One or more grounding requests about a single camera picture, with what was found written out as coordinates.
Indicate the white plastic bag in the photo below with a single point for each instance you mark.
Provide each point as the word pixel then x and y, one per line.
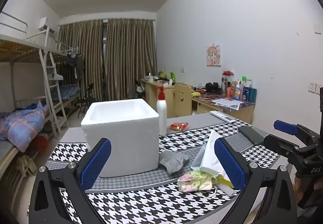
pixel 207 158

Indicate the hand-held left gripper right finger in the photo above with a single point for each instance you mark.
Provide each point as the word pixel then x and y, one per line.
pixel 229 163

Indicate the houndstooth tablecloth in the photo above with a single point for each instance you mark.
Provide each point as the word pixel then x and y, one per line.
pixel 151 201

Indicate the red bag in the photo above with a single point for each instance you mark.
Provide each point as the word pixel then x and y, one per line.
pixel 40 144

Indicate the colourful printed soft packet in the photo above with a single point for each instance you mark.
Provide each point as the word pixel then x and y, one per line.
pixel 194 181

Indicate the white wall socket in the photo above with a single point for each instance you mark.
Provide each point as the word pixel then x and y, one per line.
pixel 314 87

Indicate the blue checked quilt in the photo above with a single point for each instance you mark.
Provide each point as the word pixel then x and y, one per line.
pixel 22 123

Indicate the brown curtain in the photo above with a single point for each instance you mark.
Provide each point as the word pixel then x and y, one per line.
pixel 80 57
pixel 130 57

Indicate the group of toiletry bottles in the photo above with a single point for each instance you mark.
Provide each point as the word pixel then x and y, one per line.
pixel 246 92

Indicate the white metal bunk bed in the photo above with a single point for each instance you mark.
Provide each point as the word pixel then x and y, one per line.
pixel 64 48
pixel 45 67

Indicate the person's right hand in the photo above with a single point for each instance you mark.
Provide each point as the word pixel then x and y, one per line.
pixel 298 188

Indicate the grey cloth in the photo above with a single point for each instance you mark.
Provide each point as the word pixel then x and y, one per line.
pixel 174 162

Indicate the white foam strip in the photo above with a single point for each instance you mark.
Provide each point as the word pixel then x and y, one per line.
pixel 228 191

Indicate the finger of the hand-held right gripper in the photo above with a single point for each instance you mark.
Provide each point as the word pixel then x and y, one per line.
pixel 285 127
pixel 277 144

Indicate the wooden desk with patterned cover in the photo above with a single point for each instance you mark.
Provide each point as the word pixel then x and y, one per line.
pixel 201 108

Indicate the white foam box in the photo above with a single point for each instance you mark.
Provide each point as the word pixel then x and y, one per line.
pixel 126 143

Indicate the yellow foam fruit net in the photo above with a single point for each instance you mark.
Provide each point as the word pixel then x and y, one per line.
pixel 224 181

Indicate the yellow soft toy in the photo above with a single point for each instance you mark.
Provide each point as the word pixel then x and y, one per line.
pixel 196 93

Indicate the black smartphone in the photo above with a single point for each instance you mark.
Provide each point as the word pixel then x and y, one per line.
pixel 251 135

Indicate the green bottle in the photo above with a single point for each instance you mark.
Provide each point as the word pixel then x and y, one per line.
pixel 172 78

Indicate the printed paper sheets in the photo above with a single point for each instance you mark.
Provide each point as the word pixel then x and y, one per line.
pixel 227 103

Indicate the wooden chair with smiley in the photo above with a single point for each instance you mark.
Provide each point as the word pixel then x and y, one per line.
pixel 182 100

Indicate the dark hanging clothes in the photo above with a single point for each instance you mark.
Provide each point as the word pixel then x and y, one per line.
pixel 75 65

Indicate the beige crumpled cloth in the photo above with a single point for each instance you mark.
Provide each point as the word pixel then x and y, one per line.
pixel 25 164

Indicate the white hanging pouch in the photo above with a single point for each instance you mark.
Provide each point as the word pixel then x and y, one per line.
pixel 56 77

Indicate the white pump bottle red nozzle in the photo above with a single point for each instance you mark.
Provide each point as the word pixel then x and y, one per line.
pixel 161 118

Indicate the white remote control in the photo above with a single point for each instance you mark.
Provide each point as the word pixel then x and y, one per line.
pixel 222 116

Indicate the red snack packet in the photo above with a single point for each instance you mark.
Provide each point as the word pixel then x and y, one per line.
pixel 178 126

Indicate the white air conditioner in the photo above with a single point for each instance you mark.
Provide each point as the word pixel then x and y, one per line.
pixel 46 24

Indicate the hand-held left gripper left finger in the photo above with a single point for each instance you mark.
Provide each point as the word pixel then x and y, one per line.
pixel 97 163

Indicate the black headphones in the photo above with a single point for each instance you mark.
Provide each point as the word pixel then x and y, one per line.
pixel 212 87

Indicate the cartoon wall poster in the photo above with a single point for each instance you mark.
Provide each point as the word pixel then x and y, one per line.
pixel 213 55

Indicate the blue checked bedding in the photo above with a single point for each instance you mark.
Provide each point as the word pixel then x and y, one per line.
pixel 67 91

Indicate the black folding chair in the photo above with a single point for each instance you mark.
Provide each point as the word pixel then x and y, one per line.
pixel 87 97

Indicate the light wooden desk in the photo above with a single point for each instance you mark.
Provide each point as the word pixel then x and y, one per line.
pixel 154 90

